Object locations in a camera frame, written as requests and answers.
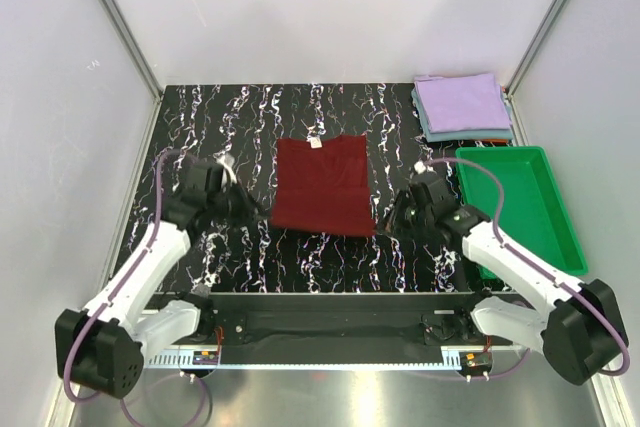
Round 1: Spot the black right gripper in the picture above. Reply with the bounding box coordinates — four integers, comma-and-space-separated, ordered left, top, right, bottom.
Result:
374, 190, 433, 241

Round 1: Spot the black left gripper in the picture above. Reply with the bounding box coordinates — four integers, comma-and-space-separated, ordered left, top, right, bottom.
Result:
208, 175, 272, 230

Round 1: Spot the dark red t shirt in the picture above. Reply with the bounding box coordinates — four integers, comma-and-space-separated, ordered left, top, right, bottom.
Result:
270, 135, 375, 237

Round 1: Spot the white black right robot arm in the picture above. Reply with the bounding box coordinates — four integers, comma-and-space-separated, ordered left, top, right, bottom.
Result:
379, 172, 631, 385

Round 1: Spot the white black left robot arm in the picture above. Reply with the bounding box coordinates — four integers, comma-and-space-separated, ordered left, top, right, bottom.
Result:
54, 154, 265, 403

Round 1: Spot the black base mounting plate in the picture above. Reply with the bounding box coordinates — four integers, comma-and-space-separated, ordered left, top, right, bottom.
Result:
158, 291, 512, 366

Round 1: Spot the folded grey blue t shirt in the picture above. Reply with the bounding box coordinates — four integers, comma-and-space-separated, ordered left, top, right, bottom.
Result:
411, 89, 514, 143

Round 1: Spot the folded orange t shirt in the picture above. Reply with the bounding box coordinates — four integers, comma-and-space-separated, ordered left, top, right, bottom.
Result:
478, 139, 510, 144

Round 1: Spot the green plastic tray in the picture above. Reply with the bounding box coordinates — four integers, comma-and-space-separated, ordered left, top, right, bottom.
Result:
456, 146, 588, 276

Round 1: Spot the folded lavender t shirt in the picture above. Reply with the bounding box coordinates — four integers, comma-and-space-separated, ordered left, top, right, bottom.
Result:
414, 73, 511, 133

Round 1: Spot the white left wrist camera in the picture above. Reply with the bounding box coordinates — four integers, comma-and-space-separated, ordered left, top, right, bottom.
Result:
216, 153, 237, 186

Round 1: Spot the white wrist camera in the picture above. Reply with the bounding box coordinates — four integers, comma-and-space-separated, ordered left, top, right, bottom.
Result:
216, 153, 237, 186
411, 161, 435, 178

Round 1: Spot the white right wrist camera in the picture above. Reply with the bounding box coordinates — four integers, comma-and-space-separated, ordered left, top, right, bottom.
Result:
411, 161, 435, 178

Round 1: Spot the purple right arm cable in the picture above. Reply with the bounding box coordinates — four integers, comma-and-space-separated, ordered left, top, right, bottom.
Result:
424, 156, 631, 381

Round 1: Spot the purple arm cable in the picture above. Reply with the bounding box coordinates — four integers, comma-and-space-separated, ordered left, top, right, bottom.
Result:
63, 149, 217, 427
424, 156, 631, 381

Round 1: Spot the white slotted cable duct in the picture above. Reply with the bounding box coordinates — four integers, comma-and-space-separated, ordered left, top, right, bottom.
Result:
144, 347, 462, 371

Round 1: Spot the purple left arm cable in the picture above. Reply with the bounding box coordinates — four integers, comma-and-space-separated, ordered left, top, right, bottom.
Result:
63, 149, 217, 427

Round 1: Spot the left aluminium frame post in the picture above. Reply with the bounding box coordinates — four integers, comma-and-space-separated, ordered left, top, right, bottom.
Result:
99, 0, 164, 101

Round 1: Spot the aluminium frame post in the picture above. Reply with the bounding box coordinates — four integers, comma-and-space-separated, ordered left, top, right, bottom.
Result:
99, 0, 164, 101
502, 0, 601, 96

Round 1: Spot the right aluminium frame post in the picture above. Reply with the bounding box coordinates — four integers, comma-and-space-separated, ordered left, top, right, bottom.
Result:
502, 0, 601, 96

